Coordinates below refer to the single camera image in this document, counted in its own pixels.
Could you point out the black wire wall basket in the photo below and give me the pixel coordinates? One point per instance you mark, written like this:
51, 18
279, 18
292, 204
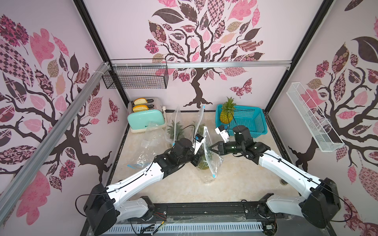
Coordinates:
137, 74

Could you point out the spice jar right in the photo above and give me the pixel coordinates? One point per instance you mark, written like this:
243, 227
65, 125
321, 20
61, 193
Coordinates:
283, 182

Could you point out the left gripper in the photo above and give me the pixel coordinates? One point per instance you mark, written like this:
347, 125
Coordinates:
195, 162

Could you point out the toast slice rear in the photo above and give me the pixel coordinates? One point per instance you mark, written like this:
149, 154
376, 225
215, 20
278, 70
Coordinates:
140, 101

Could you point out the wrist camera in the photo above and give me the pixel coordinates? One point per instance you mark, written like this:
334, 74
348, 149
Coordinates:
223, 132
198, 142

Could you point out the mint green toaster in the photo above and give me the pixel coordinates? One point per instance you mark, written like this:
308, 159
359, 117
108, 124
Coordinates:
139, 121

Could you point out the aluminium rail left wall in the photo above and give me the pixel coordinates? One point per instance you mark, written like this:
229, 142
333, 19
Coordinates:
18, 185

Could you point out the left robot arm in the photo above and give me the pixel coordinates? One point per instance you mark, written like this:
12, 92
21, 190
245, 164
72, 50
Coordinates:
162, 166

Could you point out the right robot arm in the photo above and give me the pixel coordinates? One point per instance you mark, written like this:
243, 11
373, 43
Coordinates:
318, 201

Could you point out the toast slice front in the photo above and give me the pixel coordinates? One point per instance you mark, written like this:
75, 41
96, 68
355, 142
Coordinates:
140, 108

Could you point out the white wire wall shelf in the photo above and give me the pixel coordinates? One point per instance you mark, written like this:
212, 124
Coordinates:
307, 103

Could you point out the aluminium rail back wall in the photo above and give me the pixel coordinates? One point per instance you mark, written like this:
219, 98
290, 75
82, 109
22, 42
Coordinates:
210, 64

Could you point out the clear zip bag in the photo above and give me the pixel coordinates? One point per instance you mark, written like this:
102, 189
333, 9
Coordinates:
213, 159

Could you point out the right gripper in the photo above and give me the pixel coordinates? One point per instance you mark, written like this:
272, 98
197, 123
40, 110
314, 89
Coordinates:
220, 147

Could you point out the aluminium rail wall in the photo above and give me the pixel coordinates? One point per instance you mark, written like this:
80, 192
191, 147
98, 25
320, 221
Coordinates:
210, 64
18, 185

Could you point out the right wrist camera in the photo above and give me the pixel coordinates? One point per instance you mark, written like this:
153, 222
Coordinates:
223, 132

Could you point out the toast slice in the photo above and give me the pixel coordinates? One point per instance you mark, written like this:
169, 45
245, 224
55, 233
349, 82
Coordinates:
140, 101
140, 108

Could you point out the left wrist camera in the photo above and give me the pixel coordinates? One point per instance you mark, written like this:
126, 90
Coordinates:
198, 142

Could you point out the white slotted cable duct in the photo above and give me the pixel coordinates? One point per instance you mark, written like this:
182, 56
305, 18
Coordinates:
150, 229

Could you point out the zip bag with blue seal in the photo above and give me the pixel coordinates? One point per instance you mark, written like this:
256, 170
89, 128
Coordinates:
152, 144

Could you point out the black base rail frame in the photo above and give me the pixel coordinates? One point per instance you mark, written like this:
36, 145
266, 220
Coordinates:
206, 211

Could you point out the teal plastic basket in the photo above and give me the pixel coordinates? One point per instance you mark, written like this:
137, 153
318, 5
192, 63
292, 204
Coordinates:
252, 118

